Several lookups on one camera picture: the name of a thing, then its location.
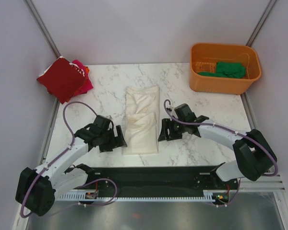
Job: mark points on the dark red folded t shirt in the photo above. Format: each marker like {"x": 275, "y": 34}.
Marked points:
{"x": 62, "y": 80}

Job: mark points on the white slotted cable duct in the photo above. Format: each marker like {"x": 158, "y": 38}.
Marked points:
{"x": 90, "y": 196}

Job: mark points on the green t shirt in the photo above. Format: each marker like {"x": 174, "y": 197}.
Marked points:
{"x": 226, "y": 70}

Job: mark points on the aluminium frame rail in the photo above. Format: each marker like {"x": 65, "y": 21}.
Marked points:
{"x": 264, "y": 183}

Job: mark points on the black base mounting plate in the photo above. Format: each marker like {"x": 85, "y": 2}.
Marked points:
{"x": 155, "y": 181}

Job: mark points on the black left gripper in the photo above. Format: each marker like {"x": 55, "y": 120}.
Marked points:
{"x": 119, "y": 140}

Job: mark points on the right corner aluminium post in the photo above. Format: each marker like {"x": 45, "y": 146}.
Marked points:
{"x": 261, "y": 22}

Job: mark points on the orange plastic basket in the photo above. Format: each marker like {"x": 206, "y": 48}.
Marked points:
{"x": 204, "y": 58}

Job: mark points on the left corner aluminium post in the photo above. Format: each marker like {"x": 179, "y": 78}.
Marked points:
{"x": 40, "y": 23}

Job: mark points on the corner aluminium post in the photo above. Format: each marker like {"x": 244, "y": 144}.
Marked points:
{"x": 261, "y": 22}
{"x": 40, "y": 23}

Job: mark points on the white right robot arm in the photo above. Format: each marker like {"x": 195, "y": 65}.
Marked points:
{"x": 253, "y": 155}

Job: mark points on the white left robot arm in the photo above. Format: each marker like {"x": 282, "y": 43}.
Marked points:
{"x": 38, "y": 188}

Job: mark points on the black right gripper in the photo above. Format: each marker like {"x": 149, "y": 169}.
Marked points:
{"x": 166, "y": 123}

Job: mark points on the pink folded t shirt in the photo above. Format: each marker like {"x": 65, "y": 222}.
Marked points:
{"x": 87, "y": 85}

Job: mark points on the cream white t shirt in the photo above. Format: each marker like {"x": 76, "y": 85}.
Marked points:
{"x": 142, "y": 120}

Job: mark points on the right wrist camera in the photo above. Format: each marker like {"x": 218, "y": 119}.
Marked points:
{"x": 184, "y": 113}

